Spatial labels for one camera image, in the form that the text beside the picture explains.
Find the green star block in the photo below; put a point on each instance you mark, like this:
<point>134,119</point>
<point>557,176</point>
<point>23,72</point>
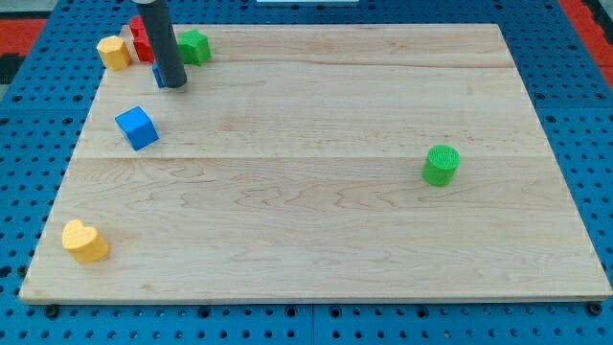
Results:
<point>194,47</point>

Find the blue cube block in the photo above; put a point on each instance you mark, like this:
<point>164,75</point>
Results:
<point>137,128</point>

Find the light wooden board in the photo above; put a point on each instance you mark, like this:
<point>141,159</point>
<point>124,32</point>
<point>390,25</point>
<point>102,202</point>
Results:
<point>288,170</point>

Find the green cylinder block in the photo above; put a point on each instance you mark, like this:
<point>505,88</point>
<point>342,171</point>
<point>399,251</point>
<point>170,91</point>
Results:
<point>440,165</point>

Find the blue triangle block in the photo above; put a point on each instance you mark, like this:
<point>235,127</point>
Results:
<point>157,76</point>

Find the red block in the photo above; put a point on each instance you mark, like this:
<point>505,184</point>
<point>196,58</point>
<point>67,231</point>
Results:
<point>136,25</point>
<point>142,47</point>

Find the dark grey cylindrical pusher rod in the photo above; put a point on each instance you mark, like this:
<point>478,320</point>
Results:
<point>158,26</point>

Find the red block behind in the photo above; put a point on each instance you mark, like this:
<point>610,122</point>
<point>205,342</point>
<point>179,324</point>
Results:
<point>136,25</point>

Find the yellow hexagon block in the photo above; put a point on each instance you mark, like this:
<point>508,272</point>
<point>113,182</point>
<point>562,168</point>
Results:
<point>113,52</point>

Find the yellow heart block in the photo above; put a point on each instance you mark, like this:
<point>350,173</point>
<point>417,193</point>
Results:
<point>83,243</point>

